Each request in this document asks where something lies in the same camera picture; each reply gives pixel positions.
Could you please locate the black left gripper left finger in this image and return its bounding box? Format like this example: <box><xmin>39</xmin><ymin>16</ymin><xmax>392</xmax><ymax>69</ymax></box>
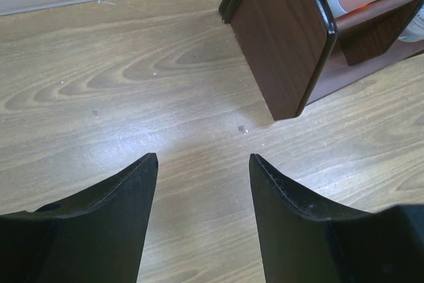
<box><xmin>1</xmin><ymin>153</ymin><xmax>158</xmax><ymax>282</ymax></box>

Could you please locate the dark wooden desk organizer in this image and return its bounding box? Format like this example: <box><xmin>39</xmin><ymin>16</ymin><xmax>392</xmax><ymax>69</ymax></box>
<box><xmin>219</xmin><ymin>0</ymin><xmax>423</xmax><ymax>121</ymax></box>

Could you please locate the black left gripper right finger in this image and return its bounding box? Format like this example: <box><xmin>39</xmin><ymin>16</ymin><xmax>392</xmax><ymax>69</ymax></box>
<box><xmin>249</xmin><ymin>154</ymin><xmax>423</xmax><ymax>282</ymax></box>

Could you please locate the clear paper clip jar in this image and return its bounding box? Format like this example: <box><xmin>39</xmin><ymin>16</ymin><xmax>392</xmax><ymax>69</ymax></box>
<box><xmin>398</xmin><ymin>5</ymin><xmax>424</xmax><ymax>42</ymax></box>

